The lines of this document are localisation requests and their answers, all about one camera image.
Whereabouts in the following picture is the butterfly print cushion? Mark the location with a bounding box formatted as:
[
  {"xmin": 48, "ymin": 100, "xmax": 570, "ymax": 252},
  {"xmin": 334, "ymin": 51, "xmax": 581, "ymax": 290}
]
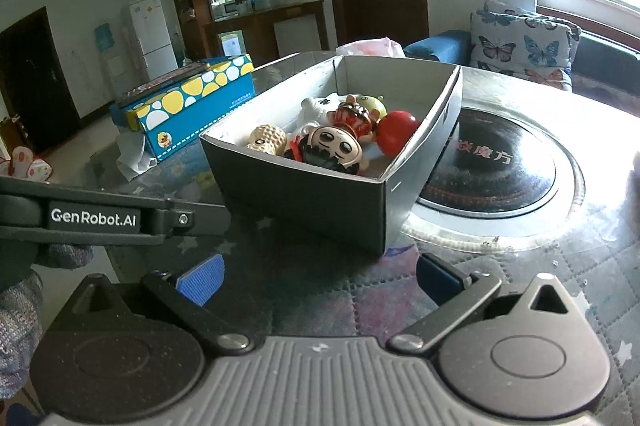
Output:
[{"xmin": 470, "ymin": 0, "xmax": 582, "ymax": 92}]

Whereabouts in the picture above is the grey cardboard box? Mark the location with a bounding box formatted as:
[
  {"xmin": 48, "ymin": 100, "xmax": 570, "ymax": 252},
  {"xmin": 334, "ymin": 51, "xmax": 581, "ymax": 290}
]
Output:
[{"xmin": 201, "ymin": 55, "xmax": 463, "ymax": 256}]

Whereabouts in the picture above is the white refrigerator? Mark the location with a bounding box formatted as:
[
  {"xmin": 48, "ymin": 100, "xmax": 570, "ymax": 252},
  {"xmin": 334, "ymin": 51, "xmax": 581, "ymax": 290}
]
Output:
[{"xmin": 129, "ymin": 0, "xmax": 178, "ymax": 81}]

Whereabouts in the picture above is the red pig toy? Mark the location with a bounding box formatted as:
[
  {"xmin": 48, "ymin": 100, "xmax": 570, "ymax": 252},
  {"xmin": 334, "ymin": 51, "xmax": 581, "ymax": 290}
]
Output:
[{"xmin": 375, "ymin": 111, "xmax": 421, "ymax": 158}]

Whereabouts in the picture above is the red opera mask toy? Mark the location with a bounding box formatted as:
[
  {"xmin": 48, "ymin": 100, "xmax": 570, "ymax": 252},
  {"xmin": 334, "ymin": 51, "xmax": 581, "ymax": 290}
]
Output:
[{"xmin": 328, "ymin": 95, "xmax": 380, "ymax": 143}]

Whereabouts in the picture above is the pink plastic bag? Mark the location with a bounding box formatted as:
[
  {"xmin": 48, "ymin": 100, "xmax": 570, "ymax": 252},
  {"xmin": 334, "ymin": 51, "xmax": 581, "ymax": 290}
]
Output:
[{"xmin": 335, "ymin": 37, "xmax": 405, "ymax": 57}]

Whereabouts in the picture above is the gloved left hand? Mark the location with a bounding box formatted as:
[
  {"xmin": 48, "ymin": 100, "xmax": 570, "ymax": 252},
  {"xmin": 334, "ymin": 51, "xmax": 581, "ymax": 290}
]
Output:
[{"xmin": 1, "ymin": 244, "xmax": 93, "ymax": 400}]

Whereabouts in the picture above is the white plush rabbit toy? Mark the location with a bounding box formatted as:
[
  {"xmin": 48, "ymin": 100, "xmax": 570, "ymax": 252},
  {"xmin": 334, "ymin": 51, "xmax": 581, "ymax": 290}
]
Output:
[{"xmin": 297, "ymin": 93, "xmax": 342, "ymax": 135}]

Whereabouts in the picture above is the blue yellow patterned box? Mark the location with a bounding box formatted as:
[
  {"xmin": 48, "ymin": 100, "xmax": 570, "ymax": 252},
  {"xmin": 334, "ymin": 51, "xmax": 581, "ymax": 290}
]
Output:
[{"xmin": 110, "ymin": 54, "xmax": 255, "ymax": 161}]

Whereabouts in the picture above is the blue sofa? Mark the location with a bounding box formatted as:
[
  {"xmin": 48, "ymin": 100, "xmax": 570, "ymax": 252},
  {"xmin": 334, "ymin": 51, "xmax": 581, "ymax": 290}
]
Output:
[{"xmin": 404, "ymin": 30, "xmax": 639, "ymax": 116}]

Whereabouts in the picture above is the quilted star tablecloth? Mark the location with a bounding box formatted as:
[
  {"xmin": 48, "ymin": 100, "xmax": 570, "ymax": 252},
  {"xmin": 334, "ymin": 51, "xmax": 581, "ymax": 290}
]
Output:
[{"xmin": 107, "ymin": 70, "xmax": 639, "ymax": 425}]

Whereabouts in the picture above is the black haired doll head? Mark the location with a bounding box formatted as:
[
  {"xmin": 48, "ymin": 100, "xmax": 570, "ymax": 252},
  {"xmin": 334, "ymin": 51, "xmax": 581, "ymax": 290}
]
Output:
[{"xmin": 283, "ymin": 126, "xmax": 369, "ymax": 175}]

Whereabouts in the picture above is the black induction cooktop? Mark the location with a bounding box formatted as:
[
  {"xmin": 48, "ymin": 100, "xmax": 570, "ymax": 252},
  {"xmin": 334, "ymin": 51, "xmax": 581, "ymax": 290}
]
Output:
[{"xmin": 418, "ymin": 108, "xmax": 558, "ymax": 220}]

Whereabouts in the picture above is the crumpled white tissue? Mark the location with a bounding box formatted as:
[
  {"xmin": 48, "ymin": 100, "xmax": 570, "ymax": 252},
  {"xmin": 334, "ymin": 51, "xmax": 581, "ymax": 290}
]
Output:
[{"xmin": 116, "ymin": 132, "xmax": 157, "ymax": 181}]

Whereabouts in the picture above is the yellow green toy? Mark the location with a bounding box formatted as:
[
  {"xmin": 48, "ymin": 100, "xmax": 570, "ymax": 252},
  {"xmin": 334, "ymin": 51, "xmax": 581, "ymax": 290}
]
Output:
[{"xmin": 356, "ymin": 95, "xmax": 387, "ymax": 121}]

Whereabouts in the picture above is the tan peanut toy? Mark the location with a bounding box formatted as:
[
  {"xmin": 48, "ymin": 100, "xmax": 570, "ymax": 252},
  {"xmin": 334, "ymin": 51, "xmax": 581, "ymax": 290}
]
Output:
[{"xmin": 246, "ymin": 123, "xmax": 288, "ymax": 156}]

